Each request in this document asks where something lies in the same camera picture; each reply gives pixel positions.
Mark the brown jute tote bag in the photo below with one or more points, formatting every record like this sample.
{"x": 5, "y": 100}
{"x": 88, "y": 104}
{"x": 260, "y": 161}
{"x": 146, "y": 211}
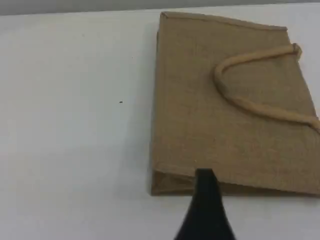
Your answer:
{"x": 205, "y": 112}

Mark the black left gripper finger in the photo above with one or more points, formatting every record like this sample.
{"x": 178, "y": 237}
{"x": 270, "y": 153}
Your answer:
{"x": 205, "y": 212}

